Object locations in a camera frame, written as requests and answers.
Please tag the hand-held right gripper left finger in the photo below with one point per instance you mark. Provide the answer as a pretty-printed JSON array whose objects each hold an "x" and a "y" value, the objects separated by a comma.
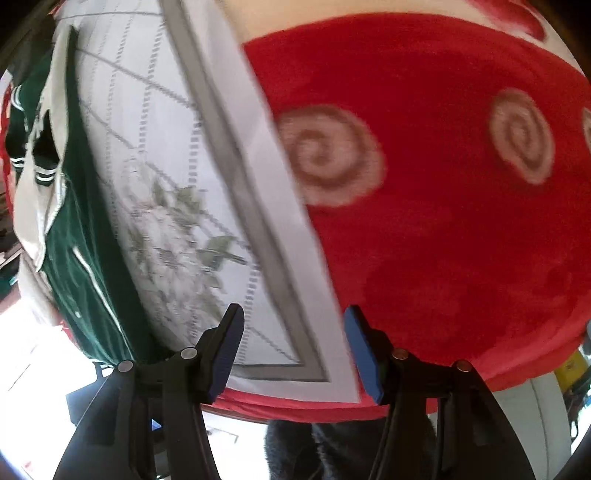
[{"x": 226, "y": 355}]

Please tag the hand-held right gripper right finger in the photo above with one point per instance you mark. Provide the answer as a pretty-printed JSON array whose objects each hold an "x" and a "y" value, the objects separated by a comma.
[{"x": 364, "y": 355}]

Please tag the green varsity jacket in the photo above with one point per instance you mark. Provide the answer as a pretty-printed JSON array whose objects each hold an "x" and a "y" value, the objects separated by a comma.
[{"x": 83, "y": 277}]

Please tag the person's dark fleece trousers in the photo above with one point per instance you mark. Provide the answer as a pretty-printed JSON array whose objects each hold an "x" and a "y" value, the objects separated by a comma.
[{"x": 323, "y": 452}]

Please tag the red floral blanket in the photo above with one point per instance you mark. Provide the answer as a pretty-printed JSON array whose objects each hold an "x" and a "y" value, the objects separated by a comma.
[{"x": 438, "y": 230}]

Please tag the yellow plastic object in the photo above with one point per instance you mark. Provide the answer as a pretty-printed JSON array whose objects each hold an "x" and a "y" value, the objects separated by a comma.
[{"x": 570, "y": 369}]

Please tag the white quilted floral cloth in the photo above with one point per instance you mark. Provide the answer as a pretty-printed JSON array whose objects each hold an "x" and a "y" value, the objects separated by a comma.
[{"x": 161, "y": 138}]

